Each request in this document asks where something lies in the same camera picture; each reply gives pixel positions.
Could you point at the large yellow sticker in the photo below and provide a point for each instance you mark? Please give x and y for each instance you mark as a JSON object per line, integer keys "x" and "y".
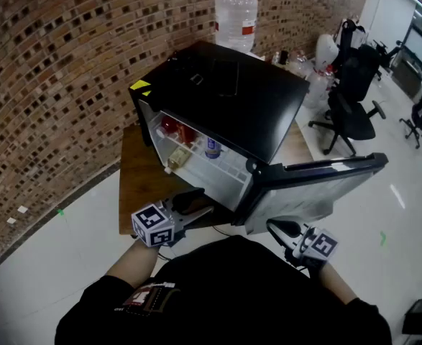
{"x": 139, "y": 84}

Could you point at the cluster of small bottles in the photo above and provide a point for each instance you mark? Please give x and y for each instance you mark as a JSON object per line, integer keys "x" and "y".
{"x": 289, "y": 61}

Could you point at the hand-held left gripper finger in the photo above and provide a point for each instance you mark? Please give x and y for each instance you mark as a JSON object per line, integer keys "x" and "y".
{"x": 198, "y": 215}
{"x": 188, "y": 200}

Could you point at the computer monitor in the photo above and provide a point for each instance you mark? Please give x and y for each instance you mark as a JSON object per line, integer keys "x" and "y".
{"x": 420, "y": 45}

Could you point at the green tape mark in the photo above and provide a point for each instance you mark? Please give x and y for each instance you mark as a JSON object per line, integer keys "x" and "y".
{"x": 60, "y": 212}
{"x": 383, "y": 238}

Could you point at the empty clear water jug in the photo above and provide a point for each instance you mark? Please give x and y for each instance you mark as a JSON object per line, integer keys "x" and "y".
{"x": 315, "y": 86}

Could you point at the white rounded machine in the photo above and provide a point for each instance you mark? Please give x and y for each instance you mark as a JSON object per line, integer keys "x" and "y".
{"x": 326, "y": 49}

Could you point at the large clear water jug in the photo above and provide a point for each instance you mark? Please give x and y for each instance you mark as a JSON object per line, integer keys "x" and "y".
{"x": 236, "y": 20}

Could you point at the small black square item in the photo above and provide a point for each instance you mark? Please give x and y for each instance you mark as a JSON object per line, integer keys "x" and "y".
{"x": 196, "y": 79}

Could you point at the flat black tablet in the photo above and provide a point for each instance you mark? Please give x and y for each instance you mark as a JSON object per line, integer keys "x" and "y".
{"x": 228, "y": 78}

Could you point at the pale yellow drink bottle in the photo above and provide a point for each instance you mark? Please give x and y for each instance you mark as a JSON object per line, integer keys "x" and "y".
{"x": 177, "y": 158}

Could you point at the black mini fridge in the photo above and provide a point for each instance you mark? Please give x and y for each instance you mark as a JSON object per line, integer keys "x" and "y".
{"x": 232, "y": 106}

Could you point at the person's right forearm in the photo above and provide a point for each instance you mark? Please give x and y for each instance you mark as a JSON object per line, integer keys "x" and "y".
{"x": 337, "y": 282}

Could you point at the white paper tag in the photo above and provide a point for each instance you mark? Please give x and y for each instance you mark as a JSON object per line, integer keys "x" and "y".
{"x": 22, "y": 209}
{"x": 11, "y": 220}

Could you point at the person's black shirt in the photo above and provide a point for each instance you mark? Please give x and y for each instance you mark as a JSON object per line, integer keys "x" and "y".
{"x": 232, "y": 293}

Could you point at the person's left forearm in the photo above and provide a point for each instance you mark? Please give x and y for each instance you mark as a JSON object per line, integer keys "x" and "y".
{"x": 136, "y": 263}

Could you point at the small yellow sticker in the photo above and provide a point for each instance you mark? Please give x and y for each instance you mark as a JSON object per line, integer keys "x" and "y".
{"x": 146, "y": 93}

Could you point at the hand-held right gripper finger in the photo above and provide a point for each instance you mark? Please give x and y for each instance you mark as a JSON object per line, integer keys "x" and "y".
{"x": 279, "y": 235}
{"x": 289, "y": 227}

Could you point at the round red drink bottle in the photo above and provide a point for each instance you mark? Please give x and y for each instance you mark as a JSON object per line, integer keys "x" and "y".
{"x": 168, "y": 123}

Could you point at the blue label drink bottle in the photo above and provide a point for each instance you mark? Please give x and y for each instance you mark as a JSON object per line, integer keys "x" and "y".
{"x": 213, "y": 148}

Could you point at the wooden table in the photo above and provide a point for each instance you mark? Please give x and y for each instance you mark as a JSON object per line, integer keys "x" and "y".
{"x": 142, "y": 182}

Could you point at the red label drink bottle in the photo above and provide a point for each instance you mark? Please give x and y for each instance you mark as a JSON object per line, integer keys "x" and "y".
{"x": 186, "y": 132}

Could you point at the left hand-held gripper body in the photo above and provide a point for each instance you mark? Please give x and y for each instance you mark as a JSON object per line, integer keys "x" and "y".
{"x": 153, "y": 225}

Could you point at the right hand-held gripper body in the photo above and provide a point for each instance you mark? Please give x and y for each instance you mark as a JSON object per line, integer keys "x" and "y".
{"x": 320, "y": 246}

